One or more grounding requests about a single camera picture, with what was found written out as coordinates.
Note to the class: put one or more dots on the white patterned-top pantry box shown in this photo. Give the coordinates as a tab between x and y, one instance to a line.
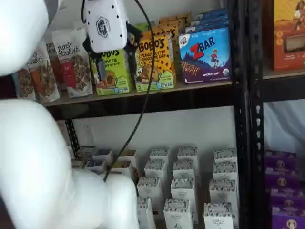
177	214
149	188
184	170
145	214
160	156
225	156
187	155
218	215
183	190
225	171
223	192
155	170

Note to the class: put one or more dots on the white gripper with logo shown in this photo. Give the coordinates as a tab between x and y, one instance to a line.
104	23

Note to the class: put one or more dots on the purple snack box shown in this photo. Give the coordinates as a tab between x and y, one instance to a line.
282	177
288	198
281	158
288	218

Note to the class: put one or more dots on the green Bobo's apple pie box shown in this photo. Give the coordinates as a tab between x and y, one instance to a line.
119	71
145	27

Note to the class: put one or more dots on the blue ZBar chocolate chip box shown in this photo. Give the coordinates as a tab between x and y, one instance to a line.
212	13
207	26
205	57
209	19

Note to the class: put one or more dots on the white Purely Elizabeth granola bag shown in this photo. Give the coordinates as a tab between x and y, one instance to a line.
25	86
74	69
53	62
44	78

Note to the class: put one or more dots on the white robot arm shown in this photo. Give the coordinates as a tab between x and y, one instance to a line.
35	167

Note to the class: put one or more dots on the orange snack box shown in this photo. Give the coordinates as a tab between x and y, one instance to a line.
288	35

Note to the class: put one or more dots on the black metal shelf rack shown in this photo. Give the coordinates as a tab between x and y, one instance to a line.
256	119
240	119

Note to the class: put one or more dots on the yellow Bobo's peanut butter box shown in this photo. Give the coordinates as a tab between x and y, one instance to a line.
176	22
157	64
176	16
166	31

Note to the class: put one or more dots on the wooden shelf board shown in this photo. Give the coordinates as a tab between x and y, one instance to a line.
283	73
166	89

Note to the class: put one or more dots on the white box with colourful top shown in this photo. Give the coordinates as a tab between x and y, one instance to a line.
129	155
124	169

